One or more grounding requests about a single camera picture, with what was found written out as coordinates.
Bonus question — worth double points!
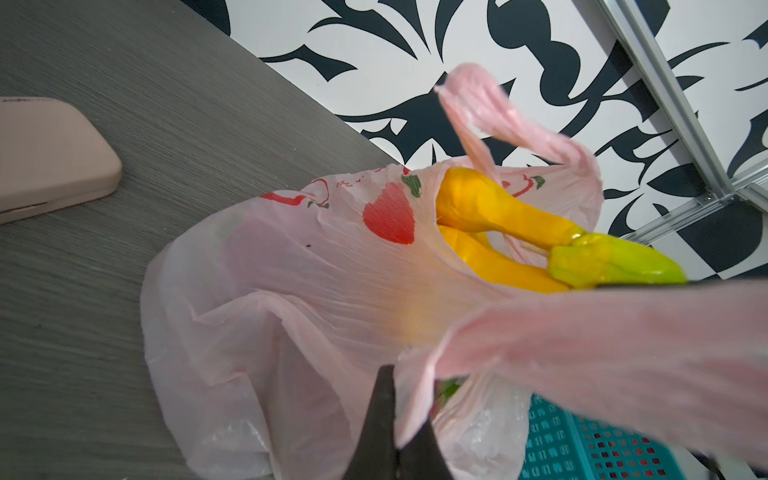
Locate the teal plastic basket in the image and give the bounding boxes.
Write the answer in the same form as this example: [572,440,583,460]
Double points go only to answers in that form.
[520,395,685,480]

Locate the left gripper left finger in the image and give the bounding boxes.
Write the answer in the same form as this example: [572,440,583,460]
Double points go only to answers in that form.
[342,365,398,480]

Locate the pink plastic bag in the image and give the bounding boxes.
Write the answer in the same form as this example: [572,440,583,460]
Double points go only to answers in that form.
[140,64,767,479]

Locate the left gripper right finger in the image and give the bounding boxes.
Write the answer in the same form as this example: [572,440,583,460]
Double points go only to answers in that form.
[398,420,453,480]

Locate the yellow banana bunch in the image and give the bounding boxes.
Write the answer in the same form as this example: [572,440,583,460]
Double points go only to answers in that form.
[435,167,687,293]

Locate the pink case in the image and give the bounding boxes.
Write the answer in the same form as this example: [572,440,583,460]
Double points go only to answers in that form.
[1,97,123,224]

